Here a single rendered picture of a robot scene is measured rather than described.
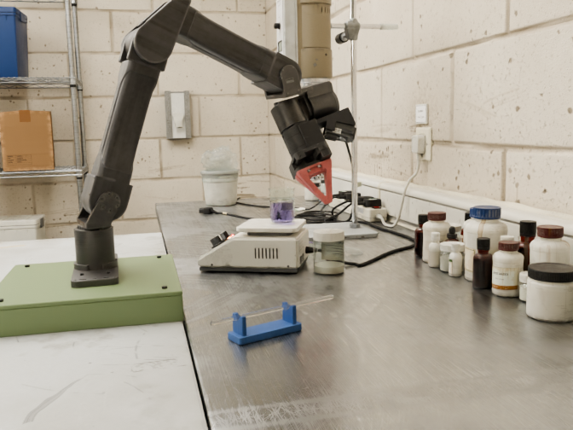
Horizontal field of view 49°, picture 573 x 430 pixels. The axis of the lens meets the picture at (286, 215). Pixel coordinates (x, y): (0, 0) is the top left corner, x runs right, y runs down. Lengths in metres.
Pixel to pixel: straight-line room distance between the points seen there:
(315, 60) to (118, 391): 1.04
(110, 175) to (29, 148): 2.21
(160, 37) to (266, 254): 0.44
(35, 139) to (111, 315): 2.36
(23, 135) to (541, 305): 2.69
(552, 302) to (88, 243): 0.70
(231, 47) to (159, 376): 0.60
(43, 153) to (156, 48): 2.23
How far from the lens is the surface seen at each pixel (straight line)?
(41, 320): 0.95
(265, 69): 1.15
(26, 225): 3.33
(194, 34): 1.11
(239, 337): 0.83
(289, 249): 1.19
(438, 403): 0.68
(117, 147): 1.06
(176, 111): 3.52
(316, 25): 1.58
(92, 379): 0.77
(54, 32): 3.63
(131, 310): 0.94
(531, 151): 1.31
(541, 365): 0.80
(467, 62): 1.52
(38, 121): 3.25
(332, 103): 1.22
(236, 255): 1.22
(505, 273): 1.06
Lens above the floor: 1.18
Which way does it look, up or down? 8 degrees down
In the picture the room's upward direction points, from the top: 1 degrees counter-clockwise
